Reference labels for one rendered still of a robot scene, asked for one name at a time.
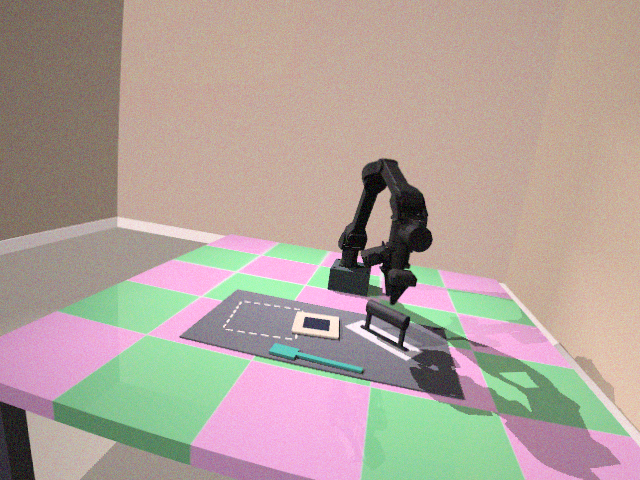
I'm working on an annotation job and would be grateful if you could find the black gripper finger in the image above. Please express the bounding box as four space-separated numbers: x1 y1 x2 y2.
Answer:
386 278 408 306
379 266 390 297

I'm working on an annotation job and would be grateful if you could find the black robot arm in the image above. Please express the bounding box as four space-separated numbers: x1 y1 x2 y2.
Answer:
338 158 433 269

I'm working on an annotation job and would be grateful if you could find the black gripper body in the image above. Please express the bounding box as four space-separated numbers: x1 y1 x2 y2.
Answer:
382 240 417 287

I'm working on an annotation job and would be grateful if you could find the white square tile with dark blue centre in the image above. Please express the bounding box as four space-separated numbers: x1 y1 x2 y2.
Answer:
292 312 339 339

